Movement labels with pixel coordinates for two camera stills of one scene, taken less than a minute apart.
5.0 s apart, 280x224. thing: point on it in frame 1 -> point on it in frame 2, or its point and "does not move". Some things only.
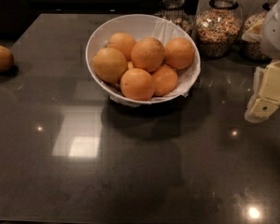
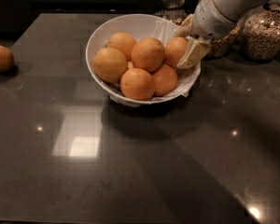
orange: x=179 y=53 does not move
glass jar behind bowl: x=175 y=6 does not move
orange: x=123 y=42 does not move
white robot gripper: x=276 y=32 -> x=212 y=19
